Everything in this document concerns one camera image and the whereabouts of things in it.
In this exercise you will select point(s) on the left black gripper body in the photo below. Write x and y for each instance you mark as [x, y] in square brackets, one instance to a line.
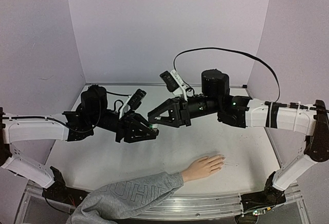
[97, 119]

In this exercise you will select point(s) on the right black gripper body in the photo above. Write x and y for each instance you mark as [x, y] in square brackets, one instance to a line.
[184, 113]

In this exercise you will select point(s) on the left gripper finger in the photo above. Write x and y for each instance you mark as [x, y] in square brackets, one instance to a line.
[135, 136]
[137, 122]

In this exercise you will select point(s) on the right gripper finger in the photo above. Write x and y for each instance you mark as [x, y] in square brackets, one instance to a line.
[166, 111]
[167, 121]

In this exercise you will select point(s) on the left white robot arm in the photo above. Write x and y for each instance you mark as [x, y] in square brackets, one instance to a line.
[16, 128]

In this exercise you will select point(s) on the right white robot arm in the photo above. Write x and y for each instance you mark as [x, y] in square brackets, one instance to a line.
[246, 112]

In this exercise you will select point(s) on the person's bare hand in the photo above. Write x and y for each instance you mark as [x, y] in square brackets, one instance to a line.
[203, 167]

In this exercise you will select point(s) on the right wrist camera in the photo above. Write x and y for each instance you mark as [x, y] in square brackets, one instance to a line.
[175, 84]

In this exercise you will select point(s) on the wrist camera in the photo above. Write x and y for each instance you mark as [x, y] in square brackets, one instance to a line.
[175, 84]
[132, 103]

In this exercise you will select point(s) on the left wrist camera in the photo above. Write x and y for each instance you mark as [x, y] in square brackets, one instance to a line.
[132, 103]

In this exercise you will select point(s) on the aluminium front rail base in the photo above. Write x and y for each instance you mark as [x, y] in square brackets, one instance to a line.
[34, 208]

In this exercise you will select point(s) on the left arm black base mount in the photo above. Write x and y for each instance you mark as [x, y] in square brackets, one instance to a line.
[59, 192]

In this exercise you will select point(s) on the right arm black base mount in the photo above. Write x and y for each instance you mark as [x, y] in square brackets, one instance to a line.
[267, 198]

